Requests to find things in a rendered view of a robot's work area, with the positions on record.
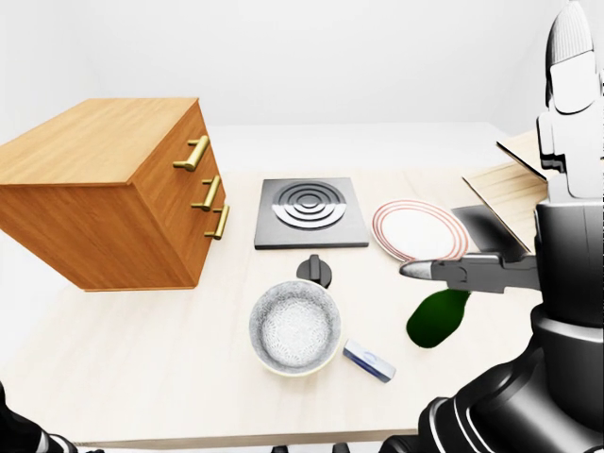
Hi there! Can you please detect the small blue white box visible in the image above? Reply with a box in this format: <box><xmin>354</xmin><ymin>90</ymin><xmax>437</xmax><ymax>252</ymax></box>
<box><xmin>342</xmin><ymin>337</ymin><xmax>397</xmax><ymax>384</ymax></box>

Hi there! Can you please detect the medium wooden drawer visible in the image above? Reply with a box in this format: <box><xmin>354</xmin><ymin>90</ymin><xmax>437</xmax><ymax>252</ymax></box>
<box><xmin>150</xmin><ymin>155</ymin><xmax>227</xmax><ymax>259</ymax></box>

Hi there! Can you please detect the large wooden drawer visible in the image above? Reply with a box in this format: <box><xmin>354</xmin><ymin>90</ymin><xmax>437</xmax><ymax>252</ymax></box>
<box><xmin>126</xmin><ymin>99</ymin><xmax>221</xmax><ymax>223</ymax></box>

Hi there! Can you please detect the short brass drawer handle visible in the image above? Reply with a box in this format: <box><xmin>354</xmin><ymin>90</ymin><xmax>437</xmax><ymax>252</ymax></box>
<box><xmin>203</xmin><ymin>204</ymin><xmax>231</xmax><ymax>242</ymax></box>

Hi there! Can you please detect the green wine bottle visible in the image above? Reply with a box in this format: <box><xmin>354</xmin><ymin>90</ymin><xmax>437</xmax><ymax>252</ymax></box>
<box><xmin>406</xmin><ymin>288</ymin><xmax>472</xmax><ymax>351</ymax></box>

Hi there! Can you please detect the small wooden drawer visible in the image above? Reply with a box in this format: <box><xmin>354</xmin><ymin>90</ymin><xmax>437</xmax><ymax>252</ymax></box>
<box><xmin>172</xmin><ymin>188</ymin><xmax>228</xmax><ymax>289</ymax></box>

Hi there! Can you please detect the white plate with red rings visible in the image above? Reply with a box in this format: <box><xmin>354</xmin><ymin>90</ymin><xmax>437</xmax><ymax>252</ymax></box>
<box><xmin>371</xmin><ymin>198</ymin><xmax>470</xmax><ymax>264</ymax></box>

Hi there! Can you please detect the long brass drawer handle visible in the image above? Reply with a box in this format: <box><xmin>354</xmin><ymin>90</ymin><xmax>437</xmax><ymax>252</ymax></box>
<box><xmin>172</xmin><ymin>134</ymin><xmax>210</xmax><ymax>173</ymax></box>

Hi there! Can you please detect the medium brass drawer handle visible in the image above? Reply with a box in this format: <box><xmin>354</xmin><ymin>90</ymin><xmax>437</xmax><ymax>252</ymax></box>
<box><xmin>190</xmin><ymin>175</ymin><xmax>223</xmax><ymax>212</ymax></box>

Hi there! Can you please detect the tray of wooden slats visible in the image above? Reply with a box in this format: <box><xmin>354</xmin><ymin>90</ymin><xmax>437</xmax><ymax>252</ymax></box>
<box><xmin>450</xmin><ymin>129</ymin><xmax>559</xmax><ymax>259</ymax></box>

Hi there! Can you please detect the flat dark stove plate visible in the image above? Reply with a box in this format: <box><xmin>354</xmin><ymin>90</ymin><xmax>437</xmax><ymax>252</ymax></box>
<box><xmin>253</xmin><ymin>176</ymin><xmax>370</xmax><ymax>251</ymax></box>

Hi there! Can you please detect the grey patterned bowl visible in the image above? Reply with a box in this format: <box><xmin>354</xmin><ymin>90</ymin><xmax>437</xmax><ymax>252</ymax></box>
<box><xmin>247</xmin><ymin>278</ymin><xmax>343</xmax><ymax>378</ymax></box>

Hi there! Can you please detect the round black stove knob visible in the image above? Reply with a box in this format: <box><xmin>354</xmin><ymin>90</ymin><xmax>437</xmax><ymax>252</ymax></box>
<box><xmin>295</xmin><ymin>254</ymin><xmax>335</xmax><ymax>290</ymax></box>

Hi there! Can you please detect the wooden cabinet with drawers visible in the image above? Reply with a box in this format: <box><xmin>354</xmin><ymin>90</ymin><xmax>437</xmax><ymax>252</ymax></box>
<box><xmin>0</xmin><ymin>97</ymin><xmax>231</xmax><ymax>293</ymax></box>

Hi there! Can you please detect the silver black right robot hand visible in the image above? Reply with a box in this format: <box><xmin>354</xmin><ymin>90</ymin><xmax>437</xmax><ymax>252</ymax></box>
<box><xmin>398</xmin><ymin>0</ymin><xmax>604</xmax><ymax>329</ymax></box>

